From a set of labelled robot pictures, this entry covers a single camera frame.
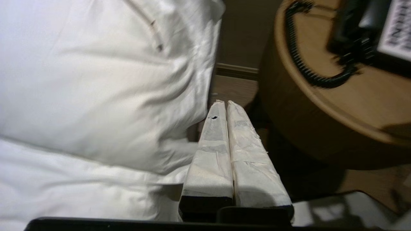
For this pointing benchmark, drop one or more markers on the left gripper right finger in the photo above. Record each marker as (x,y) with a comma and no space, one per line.
(253,173)

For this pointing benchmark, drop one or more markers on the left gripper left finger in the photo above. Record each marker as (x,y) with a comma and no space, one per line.
(210,166)

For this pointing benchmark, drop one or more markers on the round wooden side table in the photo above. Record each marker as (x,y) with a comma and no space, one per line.
(337,109)

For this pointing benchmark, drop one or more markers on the white bed sheet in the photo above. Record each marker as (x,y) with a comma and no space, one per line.
(80,192)

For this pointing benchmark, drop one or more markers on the white pillow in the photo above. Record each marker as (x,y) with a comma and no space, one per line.
(102,80)

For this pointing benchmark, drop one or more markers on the black telephone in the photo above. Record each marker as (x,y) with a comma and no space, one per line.
(369,32)

